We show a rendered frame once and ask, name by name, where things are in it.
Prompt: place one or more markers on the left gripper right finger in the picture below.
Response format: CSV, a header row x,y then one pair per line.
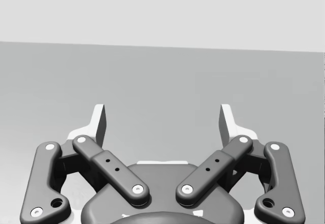
x,y
215,163

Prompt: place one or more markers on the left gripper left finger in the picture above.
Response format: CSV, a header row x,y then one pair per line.
x,y
109,163

